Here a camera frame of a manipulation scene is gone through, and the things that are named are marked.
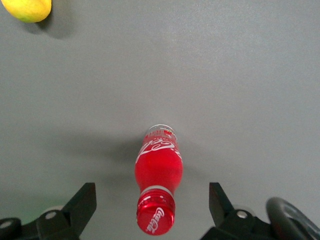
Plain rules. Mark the yellow lemon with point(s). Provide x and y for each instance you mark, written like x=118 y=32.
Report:
x=27 y=8

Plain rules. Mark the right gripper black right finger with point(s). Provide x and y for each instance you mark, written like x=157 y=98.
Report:
x=232 y=222

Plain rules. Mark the red coke bottle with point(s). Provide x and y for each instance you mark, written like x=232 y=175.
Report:
x=158 y=170

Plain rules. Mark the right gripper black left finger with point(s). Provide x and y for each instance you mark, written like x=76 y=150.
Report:
x=72 y=215

